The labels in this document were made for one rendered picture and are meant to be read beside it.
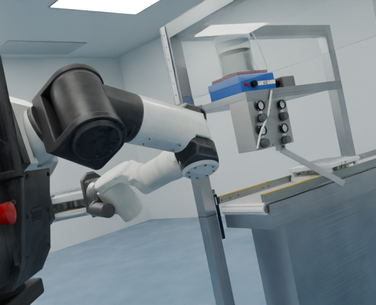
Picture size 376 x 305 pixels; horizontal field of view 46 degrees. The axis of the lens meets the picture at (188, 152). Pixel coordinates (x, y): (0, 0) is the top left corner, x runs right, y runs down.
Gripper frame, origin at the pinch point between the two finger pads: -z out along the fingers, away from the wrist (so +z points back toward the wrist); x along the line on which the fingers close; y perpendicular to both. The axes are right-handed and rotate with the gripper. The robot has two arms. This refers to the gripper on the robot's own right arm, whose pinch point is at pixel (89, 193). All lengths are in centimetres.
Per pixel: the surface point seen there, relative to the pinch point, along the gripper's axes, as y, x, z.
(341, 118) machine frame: 170, -3, -51
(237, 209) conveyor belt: 69, 23, -27
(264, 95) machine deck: 80, -20, -9
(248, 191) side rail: 86, 20, -40
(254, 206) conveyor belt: 70, 22, -17
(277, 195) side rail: 79, 20, -12
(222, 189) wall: 327, 75, -420
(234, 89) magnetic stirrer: 72, -25, -17
